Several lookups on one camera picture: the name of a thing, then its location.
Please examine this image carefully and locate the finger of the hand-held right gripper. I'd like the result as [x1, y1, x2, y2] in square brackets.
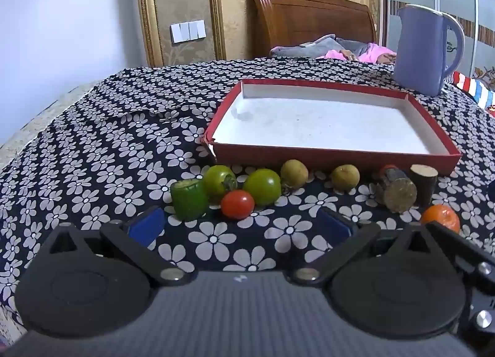
[457, 247, 495, 342]

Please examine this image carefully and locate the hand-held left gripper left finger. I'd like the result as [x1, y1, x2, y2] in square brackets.
[41, 206, 196, 288]

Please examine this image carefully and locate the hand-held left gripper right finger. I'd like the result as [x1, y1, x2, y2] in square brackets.
[283, 207, 474, 288]

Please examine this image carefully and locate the green pepper piece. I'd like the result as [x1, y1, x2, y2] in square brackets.
[170, 179, 210, 221]

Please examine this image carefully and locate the yellow-brown longan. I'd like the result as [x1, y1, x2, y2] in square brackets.
[330, 164, 360, 191]
[280, 159, 309, 189]

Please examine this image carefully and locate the green tomato with stem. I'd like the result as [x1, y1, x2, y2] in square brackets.
[203, 165, 238, 203]

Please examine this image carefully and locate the orange tangerine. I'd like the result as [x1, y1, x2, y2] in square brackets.
[420, 204, 461, 234]

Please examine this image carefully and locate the red cherry tomato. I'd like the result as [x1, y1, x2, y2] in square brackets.
[221, 189, 255, 220]

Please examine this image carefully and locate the red cardboard box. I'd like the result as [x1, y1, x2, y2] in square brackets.
[204, 79, 463, 177]

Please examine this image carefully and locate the black floral cloth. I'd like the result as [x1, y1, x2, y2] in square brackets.
[0, 57, 495, 338]

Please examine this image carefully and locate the beige patterned bed sheet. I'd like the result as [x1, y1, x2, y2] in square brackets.
[0, 80, 107, 172]

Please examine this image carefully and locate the pink garment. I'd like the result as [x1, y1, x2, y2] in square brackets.
[317, 42, 397, 65]

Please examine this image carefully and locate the grey garment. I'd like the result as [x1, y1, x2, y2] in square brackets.
[269, 34, 368, 59]

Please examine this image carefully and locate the blue plastic pitcher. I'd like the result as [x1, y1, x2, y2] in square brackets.
[393, 4, 465, 97]

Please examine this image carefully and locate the striped cloth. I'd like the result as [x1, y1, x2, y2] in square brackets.
[445, 71, 495, 110]

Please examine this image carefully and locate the wooden headboard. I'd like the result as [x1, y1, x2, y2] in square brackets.
[247, 0, 377, 58]

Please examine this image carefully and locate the white light switch panel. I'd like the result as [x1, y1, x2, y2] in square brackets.
[170, 20, 206, 44]

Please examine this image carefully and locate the gold wall frame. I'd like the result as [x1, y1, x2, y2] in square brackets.
[133, 0, 227, 67]

